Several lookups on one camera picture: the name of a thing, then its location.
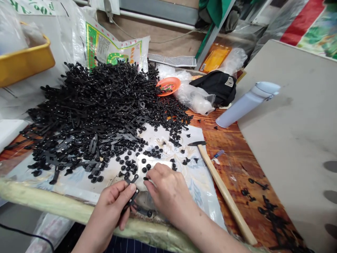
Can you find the person's left hand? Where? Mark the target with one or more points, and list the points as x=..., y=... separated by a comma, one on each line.
x=113, y=200

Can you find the person's right hand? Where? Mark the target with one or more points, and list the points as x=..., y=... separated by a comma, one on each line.
x=171, y=192

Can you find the single black plastic strip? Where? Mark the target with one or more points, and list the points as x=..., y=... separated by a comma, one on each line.
x=134, y=197

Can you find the printed white plastic sheet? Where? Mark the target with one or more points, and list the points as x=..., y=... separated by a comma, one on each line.
x=194, y=184

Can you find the scattered black round studs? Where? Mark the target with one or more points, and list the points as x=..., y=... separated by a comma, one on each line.
x=147, y=155

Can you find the person's body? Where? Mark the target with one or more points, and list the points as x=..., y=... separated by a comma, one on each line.
x=137, y=246

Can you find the blue pen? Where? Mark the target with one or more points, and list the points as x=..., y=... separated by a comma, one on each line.
x=218, y=154

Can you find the yellowish foam edge pad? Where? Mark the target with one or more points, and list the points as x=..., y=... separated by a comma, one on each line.
x=52, y=203

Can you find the pile of black plastic strips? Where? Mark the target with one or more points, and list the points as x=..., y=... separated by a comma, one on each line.
x=89, y=110

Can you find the clear plastic bags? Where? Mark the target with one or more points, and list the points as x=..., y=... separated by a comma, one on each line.
x=197, y=97

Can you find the group of black parts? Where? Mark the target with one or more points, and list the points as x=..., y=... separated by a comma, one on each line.
x=271, y=210

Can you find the orange plastic dish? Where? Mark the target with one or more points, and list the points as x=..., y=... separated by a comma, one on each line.
x=169, y=85

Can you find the pale blue water bottle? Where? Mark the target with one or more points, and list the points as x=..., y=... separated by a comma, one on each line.
x=242, y=105

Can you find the black fabric bag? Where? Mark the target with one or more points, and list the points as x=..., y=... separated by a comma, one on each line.
x=218, y=85

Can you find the white foam block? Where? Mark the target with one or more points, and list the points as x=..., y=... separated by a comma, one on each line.
x=10, y=130

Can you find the white mesh sheet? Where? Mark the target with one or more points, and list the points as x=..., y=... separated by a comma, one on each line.
x=173, y=60

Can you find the grey flat board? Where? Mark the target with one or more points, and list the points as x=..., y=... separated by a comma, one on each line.
x=295, y=131

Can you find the orange packet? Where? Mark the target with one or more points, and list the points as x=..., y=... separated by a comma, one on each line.
x=216, y=59

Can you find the printed white woven sack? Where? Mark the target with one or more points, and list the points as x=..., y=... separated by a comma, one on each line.
x=115, y=47

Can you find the yellow plastic bin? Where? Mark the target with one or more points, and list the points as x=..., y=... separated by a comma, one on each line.
x=21, y=63

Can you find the colourful printed banner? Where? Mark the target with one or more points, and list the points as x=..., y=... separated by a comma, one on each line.
x=313, y=26

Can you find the green metal frame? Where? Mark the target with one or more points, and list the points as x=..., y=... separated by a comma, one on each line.
x=213, y=34

